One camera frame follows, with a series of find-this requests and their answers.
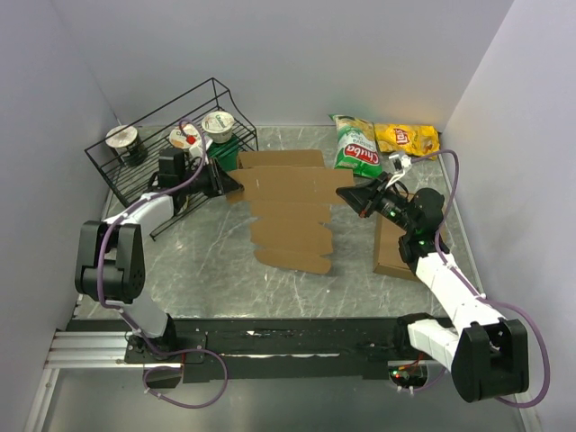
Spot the dark yogurt cup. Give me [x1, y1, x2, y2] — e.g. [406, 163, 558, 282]
[105, 125, 148, 167]

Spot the purple cable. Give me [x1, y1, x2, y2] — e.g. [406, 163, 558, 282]
[395, 148, 553, 410]
[96, 117, 230, 410]

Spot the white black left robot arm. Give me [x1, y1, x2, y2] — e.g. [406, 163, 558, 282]
[75, 148, 243, 362]

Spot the yellow Lays chips bag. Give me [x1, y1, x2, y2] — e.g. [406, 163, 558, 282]
[374, 123, 440, 158]

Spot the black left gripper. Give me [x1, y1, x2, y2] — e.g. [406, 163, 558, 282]
[179, 157, 243, 198]

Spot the green Chuba chips bag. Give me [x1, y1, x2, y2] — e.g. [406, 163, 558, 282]
[329, 114, 383, 178]

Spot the orange Chobani yogurt cup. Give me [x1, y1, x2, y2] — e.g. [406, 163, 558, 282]
[168, 123, 201, 154]

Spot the folded brown cardboard box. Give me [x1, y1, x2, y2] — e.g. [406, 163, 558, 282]
[373, 214, 419, 282]

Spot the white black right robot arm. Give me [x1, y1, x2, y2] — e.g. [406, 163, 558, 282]
[336, 175, 529, 402]

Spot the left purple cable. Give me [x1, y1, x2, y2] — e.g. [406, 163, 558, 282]
[96, 117, 230, 410]

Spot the green Chobani yogurt cup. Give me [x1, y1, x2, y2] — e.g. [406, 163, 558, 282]
[201, 111, 235, 144]

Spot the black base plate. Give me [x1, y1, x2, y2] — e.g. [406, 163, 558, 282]
[67, 317, 455, 391]

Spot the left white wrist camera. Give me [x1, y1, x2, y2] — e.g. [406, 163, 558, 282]
[186, 134, 213, 161]

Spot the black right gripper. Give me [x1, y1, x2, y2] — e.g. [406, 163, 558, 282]
[336, 172, 416, 234]

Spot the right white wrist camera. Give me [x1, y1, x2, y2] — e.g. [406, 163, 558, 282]
[388, 151, 412, 186]

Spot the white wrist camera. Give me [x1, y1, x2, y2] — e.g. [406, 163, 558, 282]
[186, 134, 213, 161]
[388, 151, 412, 186]

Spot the aluminium rail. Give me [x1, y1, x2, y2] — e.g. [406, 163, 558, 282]
[42, 328, 136, 371]

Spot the green snack packet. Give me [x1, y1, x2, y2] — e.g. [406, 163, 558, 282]
[208, 134, 240, 172]

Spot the black wire rack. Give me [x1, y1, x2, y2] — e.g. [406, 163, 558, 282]
[85, 77, 258, 238]

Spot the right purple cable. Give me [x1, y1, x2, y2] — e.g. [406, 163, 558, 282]
[395, 148, 553, 410]

